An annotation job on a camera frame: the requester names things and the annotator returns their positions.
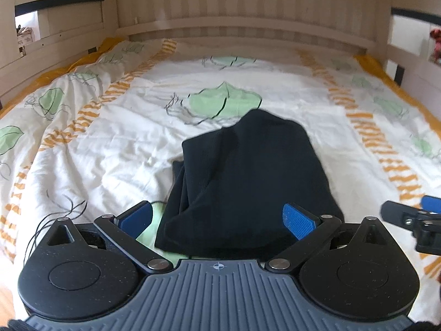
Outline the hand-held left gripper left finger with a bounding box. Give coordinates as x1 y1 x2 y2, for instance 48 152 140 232
45 201 173 272

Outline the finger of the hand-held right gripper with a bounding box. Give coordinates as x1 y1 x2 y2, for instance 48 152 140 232
381 200 441 254
421 195 441 214

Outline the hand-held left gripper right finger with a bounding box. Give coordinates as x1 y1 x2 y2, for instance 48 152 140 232
265 203 389 272

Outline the black hooded zip jacket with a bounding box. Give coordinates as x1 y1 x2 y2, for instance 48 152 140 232
154 108 345 260

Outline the white leaf print blanket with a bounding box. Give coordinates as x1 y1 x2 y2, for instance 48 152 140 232
0 38 441 321

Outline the red soft toy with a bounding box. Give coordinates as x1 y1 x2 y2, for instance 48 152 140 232
428 27 441 63

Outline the small patterned box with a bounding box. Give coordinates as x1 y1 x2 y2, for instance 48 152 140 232
15 24 36 45

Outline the pale wooden bed frame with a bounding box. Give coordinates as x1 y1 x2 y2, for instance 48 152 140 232
0 0 441 111

